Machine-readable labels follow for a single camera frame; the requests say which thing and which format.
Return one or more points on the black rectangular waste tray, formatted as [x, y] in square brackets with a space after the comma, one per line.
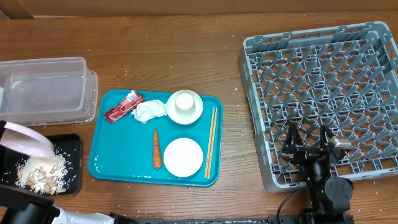
[69, 146]

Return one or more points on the rice and peanut scraps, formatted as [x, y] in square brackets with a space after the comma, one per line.
[43, 175]

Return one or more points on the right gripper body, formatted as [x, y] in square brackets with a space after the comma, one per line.
[305, 155]

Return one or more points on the red snack wrapper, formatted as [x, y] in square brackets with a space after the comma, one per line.
[128, 103]

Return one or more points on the grey plastic dishwasher rack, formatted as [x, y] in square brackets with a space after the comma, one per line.
[344, 77]

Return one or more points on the white cup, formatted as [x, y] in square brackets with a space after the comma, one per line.
[184, 102]

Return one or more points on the left wooden chopstick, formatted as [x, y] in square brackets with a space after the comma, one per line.
[209, 143]

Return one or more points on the large pink plate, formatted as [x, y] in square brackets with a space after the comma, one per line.
[25, 140]

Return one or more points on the teal plastic serving tray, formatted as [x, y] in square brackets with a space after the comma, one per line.
[123, 150]

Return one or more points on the clear plastic waste bin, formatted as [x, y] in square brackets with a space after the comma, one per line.
[47, 91]

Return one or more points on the white bowl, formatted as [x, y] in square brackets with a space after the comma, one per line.
[184, 117]

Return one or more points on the orange carrot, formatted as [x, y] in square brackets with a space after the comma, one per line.
[157, 156]

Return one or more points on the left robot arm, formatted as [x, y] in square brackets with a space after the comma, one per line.
[26, 207]

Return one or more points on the white tissue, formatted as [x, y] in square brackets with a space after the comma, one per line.
[148, 110]

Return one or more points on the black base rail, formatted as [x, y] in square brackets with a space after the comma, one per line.
[217, 221]

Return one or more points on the right wooden chopstick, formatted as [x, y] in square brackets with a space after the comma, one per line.
[212, 139]

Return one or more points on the wooden chopstick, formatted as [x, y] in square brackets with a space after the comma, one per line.
[212, 139]
[209, 143]

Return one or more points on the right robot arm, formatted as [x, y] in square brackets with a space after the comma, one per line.
[329, 195]

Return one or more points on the small pink plate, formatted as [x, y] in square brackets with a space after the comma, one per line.
[183, 157]

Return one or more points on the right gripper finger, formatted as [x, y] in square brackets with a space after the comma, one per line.
[293, 139]
[325, 134]

